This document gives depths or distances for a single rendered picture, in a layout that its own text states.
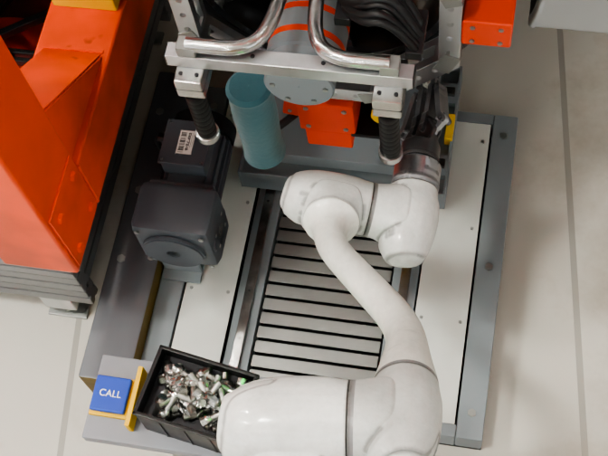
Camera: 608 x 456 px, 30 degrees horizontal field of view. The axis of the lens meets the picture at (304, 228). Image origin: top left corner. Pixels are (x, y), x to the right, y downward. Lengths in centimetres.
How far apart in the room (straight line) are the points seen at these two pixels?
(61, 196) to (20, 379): 79
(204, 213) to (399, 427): 96
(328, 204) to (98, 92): 55
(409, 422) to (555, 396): 110
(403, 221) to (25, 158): 67
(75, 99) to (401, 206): 66
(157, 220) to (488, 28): 84
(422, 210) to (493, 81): 100
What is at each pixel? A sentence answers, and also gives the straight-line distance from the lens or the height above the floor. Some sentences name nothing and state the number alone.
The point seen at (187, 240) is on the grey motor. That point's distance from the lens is 244.
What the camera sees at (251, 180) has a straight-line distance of 276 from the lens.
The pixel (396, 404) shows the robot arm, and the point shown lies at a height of 98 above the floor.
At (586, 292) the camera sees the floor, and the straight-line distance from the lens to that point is 278.
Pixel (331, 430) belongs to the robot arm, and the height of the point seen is 99.
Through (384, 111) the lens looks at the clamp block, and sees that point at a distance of 190.
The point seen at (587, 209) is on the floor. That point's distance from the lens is 287.
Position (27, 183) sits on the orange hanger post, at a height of 87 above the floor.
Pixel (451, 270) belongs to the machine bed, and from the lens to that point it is 269.
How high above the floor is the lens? 255
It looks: 64 degrees down
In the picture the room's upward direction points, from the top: 13 degrees counter-clockwise
